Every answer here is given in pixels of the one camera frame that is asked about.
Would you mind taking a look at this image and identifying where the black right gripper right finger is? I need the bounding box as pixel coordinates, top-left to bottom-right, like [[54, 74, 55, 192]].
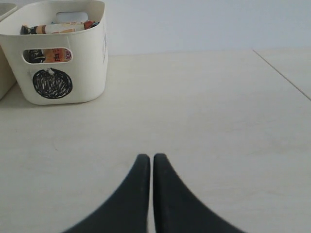
[[153, 153, 243, 233]]

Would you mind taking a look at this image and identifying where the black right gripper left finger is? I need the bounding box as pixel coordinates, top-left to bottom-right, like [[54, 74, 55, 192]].
[[65, 154, 150, 233]]

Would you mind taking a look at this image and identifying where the orange instant noodle bag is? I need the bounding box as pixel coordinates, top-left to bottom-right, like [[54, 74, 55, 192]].
[[20, 20, 92, 64]]

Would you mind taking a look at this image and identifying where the right cream plastic bin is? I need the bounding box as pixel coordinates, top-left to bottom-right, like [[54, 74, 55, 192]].
[[0, 0, 108, 105]]

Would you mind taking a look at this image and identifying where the cream plastic bin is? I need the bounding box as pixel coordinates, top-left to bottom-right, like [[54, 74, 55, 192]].
[[0, 2, 19, 100], [0, 0, 108, 105]]

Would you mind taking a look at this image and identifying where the middle cream plastic bin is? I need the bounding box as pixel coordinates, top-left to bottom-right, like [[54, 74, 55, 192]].
[[0, 2, 19, 100]]

